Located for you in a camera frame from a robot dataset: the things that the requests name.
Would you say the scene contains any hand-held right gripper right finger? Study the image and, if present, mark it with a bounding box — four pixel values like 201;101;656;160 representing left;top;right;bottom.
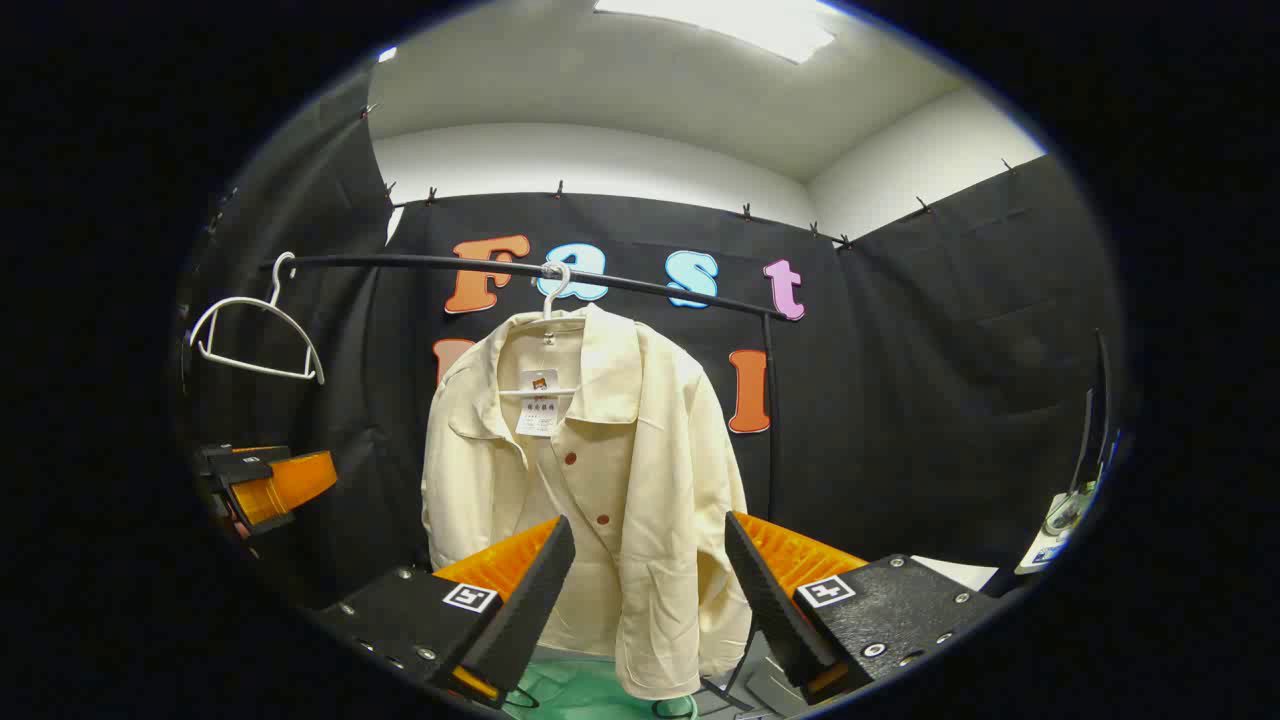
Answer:
722;510;1003;706

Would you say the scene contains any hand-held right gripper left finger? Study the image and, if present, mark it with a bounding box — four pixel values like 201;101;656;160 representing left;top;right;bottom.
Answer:
318;515;578;711

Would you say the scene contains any green laundry hamper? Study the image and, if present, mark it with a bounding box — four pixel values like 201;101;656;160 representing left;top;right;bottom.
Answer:
500;648;699;720

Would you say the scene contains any cream button shirt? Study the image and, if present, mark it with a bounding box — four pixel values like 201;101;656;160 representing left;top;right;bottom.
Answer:
420;303;753;701

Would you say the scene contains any white plastic hanger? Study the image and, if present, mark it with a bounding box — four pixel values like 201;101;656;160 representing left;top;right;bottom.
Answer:
188;251;327;386
497;262;583;399

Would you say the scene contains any grey metal base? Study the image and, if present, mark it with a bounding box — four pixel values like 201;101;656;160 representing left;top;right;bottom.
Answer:
700;635;803;719

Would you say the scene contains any black backdrop cloth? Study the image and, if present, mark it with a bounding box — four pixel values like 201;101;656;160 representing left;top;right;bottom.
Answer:
175;70;1126;611

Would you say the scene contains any dark monitor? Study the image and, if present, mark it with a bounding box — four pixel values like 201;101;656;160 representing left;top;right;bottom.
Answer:
1068;328;1117;497

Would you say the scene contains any row of black cloth clips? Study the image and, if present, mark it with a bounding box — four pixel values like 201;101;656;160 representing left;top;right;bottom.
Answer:
362;100;1016;251

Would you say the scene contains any large ceiling light panel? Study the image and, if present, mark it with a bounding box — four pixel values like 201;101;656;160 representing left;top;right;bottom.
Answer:
593;0;836;64

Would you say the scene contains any black clothes rail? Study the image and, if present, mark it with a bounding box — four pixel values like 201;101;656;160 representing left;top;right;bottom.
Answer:
262;252;793;701

